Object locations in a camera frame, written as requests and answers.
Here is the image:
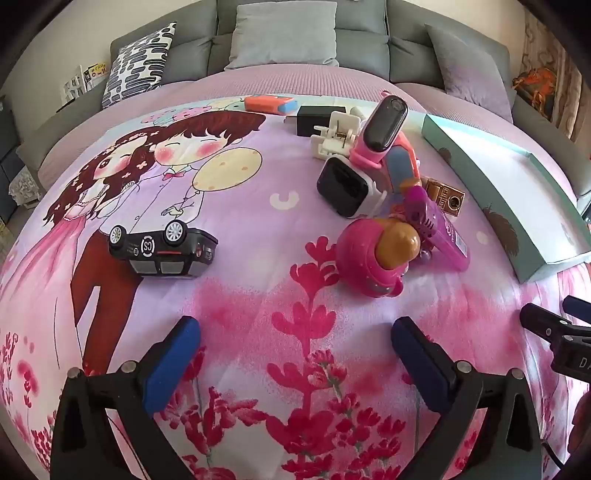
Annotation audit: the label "white smartwatch black screen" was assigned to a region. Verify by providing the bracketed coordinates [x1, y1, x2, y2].
[317, 155, 387, 219]

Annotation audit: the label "grey lilac pillow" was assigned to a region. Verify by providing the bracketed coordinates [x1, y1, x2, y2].
[426, 25, 513, 123]

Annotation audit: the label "small orange blue toy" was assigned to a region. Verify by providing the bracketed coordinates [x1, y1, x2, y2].
[243, 95, 298, 115]

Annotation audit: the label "large orange blue toy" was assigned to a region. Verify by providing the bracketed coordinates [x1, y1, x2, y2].
[385, 132, 421, 193]

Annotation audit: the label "pink smartwatch black screen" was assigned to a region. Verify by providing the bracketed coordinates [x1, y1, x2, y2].
[349, 95, 409, 169]

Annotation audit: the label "pink brown puppy toy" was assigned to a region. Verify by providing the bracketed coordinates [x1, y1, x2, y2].
[335, 218, 434, 298]

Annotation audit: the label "grey sofa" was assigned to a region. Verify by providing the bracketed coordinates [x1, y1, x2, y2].
[15, 0, 591, 176]

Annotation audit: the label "dark grey cabinet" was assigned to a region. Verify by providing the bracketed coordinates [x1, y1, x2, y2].
[0, 96, 24, 224]

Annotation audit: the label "magazines behind sofa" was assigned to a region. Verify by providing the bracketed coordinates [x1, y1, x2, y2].
[60, 63, 108, 105]

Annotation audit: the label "teal shallow box tray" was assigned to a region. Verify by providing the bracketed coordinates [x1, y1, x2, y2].
[422, 115, 590, 283]

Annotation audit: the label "black white patterned pillow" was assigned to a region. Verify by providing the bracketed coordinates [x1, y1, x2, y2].
[101, 22, 176, 109]

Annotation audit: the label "orange bag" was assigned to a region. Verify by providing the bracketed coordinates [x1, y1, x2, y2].
[513, 67, 557, 120]

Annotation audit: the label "beige patterned curtain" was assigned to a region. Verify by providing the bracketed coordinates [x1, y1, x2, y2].
[520, 12, 590, 143]

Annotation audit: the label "black power adapter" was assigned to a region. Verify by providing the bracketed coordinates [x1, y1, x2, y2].
[283, 105, 346, 137]

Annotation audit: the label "pink sofa cover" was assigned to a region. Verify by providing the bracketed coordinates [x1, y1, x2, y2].
[20, 65, 513, 189]

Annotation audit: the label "gold patterned lighter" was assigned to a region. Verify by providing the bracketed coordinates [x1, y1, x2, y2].
[422, 177, 466, 217]

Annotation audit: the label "white power adapter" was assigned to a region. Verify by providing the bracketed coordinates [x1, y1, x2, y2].
[349, 106, 367, 121]

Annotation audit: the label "light grey square pillow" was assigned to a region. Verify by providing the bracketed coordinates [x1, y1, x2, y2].
[226, 1, 339, 70]

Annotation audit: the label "cream plastic hair clip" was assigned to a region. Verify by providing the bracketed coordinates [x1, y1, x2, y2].
[311, 111, 362, 160]

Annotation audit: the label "purple lighter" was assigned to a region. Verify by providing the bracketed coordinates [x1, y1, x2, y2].
[403, 184, 470, 271]

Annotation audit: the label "black toy car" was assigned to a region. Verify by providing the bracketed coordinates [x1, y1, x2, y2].
[108, 220, 218, 278]

